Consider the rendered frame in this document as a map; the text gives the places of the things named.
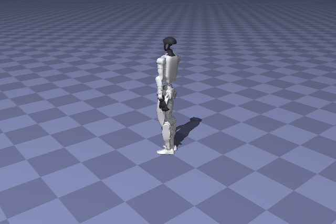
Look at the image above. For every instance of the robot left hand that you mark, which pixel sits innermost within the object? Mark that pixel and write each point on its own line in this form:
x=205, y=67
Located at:
x=162, y=104

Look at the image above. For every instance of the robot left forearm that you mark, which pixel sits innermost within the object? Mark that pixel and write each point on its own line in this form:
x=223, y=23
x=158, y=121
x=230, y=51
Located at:
x=160, y=87

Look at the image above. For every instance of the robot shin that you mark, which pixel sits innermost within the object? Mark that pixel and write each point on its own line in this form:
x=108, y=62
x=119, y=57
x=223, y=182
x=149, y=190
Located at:
x=166, y=133
x=173, y=128

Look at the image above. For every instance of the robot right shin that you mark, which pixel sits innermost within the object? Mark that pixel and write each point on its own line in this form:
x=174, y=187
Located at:
x=173, y=128

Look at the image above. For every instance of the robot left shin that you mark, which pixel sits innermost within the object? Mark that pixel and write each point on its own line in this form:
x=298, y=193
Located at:
x=166, y=133

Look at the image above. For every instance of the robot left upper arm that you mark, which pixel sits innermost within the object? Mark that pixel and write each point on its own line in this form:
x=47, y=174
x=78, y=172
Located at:
x=160, y=67

